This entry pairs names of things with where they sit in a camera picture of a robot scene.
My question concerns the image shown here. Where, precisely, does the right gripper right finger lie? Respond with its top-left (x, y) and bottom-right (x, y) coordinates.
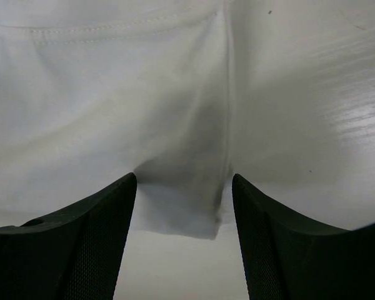
top-left (232, 174), bottom-right (375, 300)

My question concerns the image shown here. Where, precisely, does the light white skirt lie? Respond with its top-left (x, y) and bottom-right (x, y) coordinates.
top-left (0, 1), bottom-right (233, 239)

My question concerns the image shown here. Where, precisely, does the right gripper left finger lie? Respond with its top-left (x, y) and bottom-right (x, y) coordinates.
top-left (0, 173), bottom-right (137, 299)

